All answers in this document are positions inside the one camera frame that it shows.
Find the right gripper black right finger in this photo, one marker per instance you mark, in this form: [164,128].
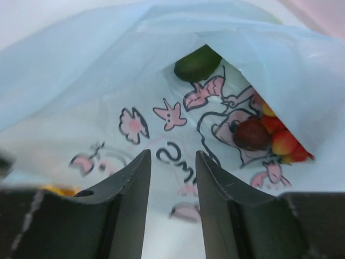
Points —
[240,221]

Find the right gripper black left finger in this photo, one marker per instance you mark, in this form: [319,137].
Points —
[106,220]

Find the woven bamboo tray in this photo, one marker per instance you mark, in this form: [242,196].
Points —
[61,190]

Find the blue plastic bag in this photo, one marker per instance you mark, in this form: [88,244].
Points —
[106,76]

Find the green fake fruit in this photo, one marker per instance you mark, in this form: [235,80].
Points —
[198,65]

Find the dark brown fake fruit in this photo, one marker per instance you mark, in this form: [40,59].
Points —
[251,135]

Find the fake strawberries cluster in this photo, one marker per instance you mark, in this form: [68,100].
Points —
[283,143]

